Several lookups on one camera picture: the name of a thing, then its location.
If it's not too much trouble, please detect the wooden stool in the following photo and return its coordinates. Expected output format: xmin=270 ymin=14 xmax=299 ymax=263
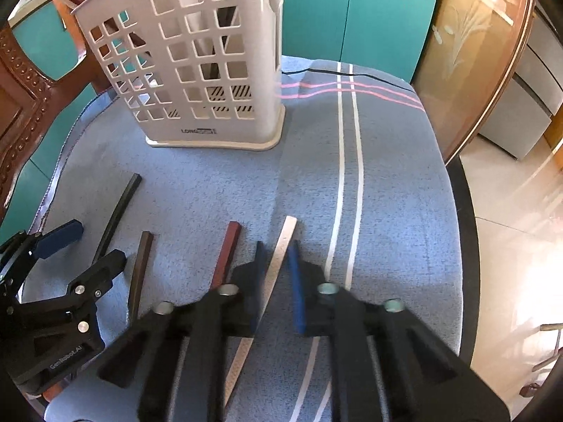
xmin=519 ymin=322 xmax=563 ymax=399

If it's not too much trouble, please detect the carved wooden chair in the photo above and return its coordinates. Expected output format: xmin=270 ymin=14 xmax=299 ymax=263
xmin=0 ymin=0 xmax=121 ymax=405
xmin=8 ymin=0 xmax=133 ymax=234

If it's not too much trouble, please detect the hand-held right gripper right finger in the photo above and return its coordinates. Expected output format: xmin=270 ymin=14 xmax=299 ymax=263
xmin=287 ymin=240 xmax=514 ymax=422

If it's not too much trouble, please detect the brown wooden chopstick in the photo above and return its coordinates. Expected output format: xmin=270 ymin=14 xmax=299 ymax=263
xmin=127 ymin=231 xmax=155 ymax=322
xmin=210 ymin=222 xmax=244 ymax=292

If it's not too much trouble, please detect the teal base cabinet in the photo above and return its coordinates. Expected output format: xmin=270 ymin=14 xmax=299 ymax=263
xmin=281 ymin=0 xmax=442 ymax=85

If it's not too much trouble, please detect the blue striped cloth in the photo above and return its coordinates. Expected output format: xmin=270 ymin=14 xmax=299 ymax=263
xmin=42 ymin=55 xmax=465 ymax=422

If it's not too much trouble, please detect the beige wooden stick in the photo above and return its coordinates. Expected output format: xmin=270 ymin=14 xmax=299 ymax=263
xmin=223 ymin=215 xmax=299 ymax=409

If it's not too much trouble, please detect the wood-framed glass door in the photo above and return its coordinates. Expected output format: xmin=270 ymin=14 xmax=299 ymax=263
xmin=411 ymin=0 xmax=536 ymax=166

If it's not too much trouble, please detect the white plastic utensil holder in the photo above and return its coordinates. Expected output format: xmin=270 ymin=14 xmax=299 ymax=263
xmin=71 ymin=0 xmax=287 ymax=151

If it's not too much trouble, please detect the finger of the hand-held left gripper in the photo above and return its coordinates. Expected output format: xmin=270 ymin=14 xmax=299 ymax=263
xmin=61 ymin=249 xmax=128 ymax=314
xmin=0 ymin=219 xmax=84 ymax=292

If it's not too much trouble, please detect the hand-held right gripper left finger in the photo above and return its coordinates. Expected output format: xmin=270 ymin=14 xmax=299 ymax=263
xmin=96 ymin=241 xmax=270 ymax=422

